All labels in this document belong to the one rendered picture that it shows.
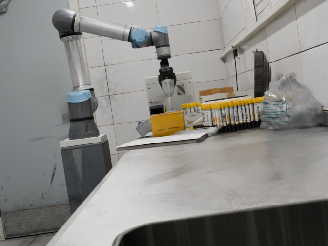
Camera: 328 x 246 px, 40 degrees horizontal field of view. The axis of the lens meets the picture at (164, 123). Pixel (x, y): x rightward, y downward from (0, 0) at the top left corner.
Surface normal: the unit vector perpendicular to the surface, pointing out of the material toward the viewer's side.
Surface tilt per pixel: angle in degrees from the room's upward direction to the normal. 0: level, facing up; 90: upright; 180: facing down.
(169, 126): 90
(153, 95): 90
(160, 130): 90
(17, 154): 90
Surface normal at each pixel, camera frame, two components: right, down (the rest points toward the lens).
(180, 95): -0.02, 0.05
